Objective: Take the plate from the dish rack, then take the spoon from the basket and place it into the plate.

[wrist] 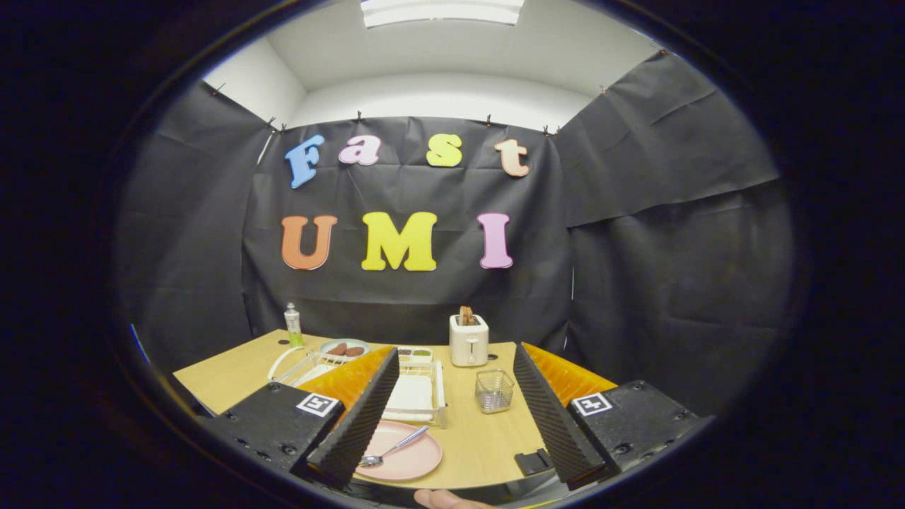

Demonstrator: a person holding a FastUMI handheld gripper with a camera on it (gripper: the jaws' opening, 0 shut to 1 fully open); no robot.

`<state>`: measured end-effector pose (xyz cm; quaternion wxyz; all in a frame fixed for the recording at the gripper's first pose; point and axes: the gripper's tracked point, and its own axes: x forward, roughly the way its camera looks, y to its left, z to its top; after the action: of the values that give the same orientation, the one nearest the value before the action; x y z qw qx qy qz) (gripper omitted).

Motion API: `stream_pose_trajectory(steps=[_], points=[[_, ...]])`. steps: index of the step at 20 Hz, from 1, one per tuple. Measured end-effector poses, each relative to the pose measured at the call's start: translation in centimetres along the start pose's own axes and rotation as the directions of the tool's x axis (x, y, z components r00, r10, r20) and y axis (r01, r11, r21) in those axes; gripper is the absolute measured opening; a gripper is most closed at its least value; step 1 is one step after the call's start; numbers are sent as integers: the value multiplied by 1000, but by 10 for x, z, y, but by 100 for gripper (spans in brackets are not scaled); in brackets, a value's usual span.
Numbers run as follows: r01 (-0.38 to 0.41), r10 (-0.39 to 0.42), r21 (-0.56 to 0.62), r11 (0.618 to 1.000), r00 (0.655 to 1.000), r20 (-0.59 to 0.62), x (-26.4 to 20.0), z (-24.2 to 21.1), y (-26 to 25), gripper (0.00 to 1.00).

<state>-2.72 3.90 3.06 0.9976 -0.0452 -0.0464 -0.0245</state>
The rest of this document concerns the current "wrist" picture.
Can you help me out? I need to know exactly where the pink plate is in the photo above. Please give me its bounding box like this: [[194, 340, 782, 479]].
[[356, 421, 444, 483]]

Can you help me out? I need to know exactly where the clear bottle with green liquid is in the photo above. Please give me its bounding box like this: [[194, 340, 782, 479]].
[[284, 303, 305, 348]]

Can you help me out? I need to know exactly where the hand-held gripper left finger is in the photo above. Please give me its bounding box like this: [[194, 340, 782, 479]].
[[200, 346, 401, 489]]

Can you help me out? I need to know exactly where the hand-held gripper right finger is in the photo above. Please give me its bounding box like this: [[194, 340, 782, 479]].
[[513, 343, 712, 491]]

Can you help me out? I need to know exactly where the black table clamp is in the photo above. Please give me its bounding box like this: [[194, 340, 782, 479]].
[[514, 449, 556, 476]]

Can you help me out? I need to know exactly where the metal wire basket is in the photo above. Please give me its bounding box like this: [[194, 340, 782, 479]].
[[474, 368, 515, 414]]

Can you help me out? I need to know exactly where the white wire dish rack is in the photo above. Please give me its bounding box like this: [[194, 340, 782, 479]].
[[267, 345, 448, 429]]

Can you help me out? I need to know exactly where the pale green plate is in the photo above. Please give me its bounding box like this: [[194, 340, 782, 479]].
[[320, 339, 370, 360]]

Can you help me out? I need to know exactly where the black backdrop cloth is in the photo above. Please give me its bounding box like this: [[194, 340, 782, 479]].
[[117, 51, 796, 425]]

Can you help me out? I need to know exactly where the cream toaster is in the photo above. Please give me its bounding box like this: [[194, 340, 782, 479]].
[[450, 315, 490, 368]]

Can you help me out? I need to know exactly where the ceiling light panel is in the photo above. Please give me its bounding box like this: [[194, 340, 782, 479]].
[[360, 0, 526, 28]]

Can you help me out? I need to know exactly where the metal spoon with blue handle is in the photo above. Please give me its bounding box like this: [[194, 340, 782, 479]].
[[358, 425, 431, 469]]

